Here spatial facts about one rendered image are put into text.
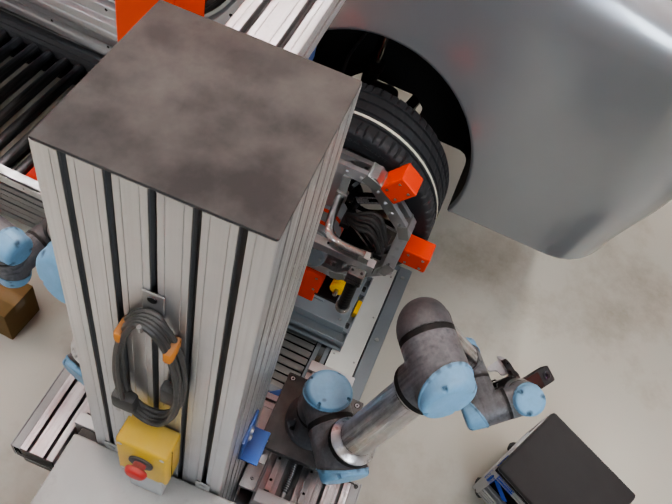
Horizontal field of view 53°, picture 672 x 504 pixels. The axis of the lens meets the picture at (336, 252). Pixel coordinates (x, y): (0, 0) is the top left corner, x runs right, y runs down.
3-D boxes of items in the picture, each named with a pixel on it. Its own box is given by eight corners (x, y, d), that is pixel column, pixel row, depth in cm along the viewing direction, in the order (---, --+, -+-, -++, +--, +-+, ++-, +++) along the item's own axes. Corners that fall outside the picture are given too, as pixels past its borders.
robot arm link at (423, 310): (374, 290, 135) (444, 355, 175) (390, 338, 129) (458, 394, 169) (426, 266, 132) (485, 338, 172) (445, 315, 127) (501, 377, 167)
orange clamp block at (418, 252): (404, 245, 220) (429, 256, 219) (397, 262, 215) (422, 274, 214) (411, 232, 214) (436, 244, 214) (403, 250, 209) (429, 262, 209)
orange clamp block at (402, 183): (400, 188, 202) (424, 179, 195) (392, 205, 197) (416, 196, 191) (387, 171, 199) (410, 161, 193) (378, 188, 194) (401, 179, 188)
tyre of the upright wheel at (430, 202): (371, 250, 267) (492, 177, 217) (350, 294, 253) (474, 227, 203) (241, 141, 249) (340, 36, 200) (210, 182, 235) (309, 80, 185)
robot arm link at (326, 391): (336, 383, 175) (347, 360, 164) (349, 432, 168) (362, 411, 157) (291, 390, 171) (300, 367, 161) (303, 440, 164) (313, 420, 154)
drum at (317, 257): (346, 228, 223) (355, 202, 212) (321, 275, 210) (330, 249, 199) (307, 211, 224) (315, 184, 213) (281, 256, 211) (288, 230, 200)
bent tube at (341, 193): (388, 219, 203) (397, 197, 195) (366, 265, 191) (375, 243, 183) (335, 195, 204) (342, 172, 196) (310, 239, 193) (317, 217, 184)
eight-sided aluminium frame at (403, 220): (385, 286, 238) (434, 187, 195) (379, 300, 234) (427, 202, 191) (247, 223, 241) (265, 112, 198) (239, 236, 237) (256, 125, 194)
